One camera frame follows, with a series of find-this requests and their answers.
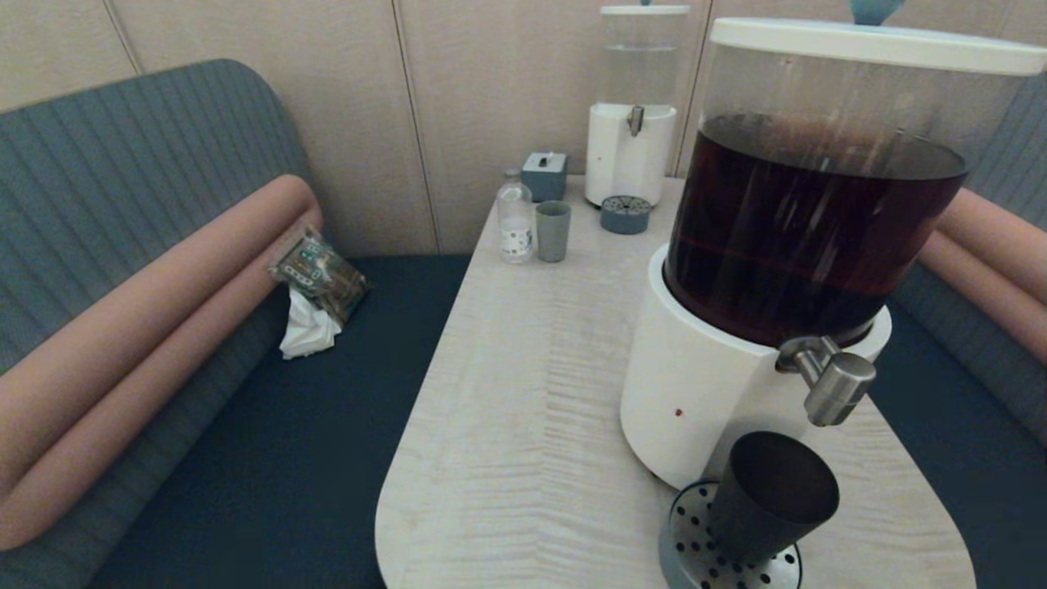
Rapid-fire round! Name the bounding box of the black tapered cup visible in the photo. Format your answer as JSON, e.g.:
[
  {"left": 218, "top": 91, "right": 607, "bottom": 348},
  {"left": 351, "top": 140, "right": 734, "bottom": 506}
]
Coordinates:
[{"left": 708, "top": 431, "right": 841, "bottom": 567}]

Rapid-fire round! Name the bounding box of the silver dispenser tap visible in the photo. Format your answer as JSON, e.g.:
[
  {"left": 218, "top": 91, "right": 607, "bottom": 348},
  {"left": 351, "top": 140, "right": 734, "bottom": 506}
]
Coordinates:
[{"left": 775, "top": 335, "right": 878, "bottom": 428}]

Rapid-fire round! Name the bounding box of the grey plastic cup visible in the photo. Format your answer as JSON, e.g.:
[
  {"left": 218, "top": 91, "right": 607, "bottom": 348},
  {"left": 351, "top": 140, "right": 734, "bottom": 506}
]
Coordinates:
[{"left": 535, "top": 200, "right": 572, "bottom": 263}]

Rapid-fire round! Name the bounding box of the clear plastic water bottle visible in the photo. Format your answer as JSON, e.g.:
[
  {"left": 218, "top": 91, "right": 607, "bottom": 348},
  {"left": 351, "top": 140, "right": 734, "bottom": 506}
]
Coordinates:
[{"left": 496, "top": 168, "right": 537, "bottom": 264}]

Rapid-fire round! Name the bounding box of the blue-grey square box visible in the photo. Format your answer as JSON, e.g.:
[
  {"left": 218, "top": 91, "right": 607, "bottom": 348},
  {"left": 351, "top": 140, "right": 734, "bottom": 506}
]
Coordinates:
[{"left": 521, "top": 151, "right": 568, "bottom": 202}]

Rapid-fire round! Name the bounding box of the small blue-grey drip tray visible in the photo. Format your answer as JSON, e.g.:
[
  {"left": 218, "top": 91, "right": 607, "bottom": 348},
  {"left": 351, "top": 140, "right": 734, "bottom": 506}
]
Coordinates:
[{"left": 600, "top": 194, "right": 653, "bottom": 235}]

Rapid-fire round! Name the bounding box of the small water drink dispenser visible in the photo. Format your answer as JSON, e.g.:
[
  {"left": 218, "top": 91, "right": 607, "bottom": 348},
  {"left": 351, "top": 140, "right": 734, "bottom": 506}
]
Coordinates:
[{"left": 585, "top": 0, "right": 692, "bottom": 207}]

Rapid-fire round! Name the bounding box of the green printed snack packet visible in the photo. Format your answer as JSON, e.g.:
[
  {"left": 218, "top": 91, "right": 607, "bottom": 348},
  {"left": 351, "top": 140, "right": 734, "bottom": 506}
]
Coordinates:
[{"left": 266, "top": 227, "right": 371, "bottom": 324}]

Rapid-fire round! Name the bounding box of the large tea drink dispenser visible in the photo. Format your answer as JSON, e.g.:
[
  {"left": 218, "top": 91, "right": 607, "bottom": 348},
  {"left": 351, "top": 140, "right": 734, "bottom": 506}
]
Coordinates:
[{"left": 619, "top": 0, "right": 1047, "bottom": 493}]

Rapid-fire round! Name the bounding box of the white crumpled tissue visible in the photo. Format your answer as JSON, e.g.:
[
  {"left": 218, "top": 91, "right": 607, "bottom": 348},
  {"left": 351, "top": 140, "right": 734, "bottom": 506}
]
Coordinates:
[{"left": 278, "top": 284, "right": 343, "bottom": 361}]

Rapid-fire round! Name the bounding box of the dark teal seat cushion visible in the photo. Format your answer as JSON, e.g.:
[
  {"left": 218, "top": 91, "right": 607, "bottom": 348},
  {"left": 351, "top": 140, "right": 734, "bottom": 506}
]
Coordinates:
[
  {"left": 86, "top": 254, "right": 474, "bottom": 589},
  {"left": 867, "top": 299, "right": 1047, "bottom": 589}
]

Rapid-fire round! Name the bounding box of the large blue-grey drip tray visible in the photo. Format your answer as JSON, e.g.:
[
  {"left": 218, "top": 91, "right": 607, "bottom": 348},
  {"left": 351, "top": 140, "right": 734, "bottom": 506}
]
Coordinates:
[{"left": 658, "top": 481, "right": 804, "bottom": 589}]

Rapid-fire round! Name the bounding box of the salmon pink bolster cushion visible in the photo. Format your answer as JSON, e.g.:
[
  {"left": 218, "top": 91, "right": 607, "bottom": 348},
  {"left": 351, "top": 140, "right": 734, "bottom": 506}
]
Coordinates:
[
  {"left": 920, "top": 232, "right": 1047, "bottom": 365},
  {"left": 941, "top": 188, "right": 1047, "bottom": 303},
  {"left": 0, "top": 173, "right": 318, "bottom": 500},
  {"left": 0, "top": 205, "right": 324, "bottom": 551}
]

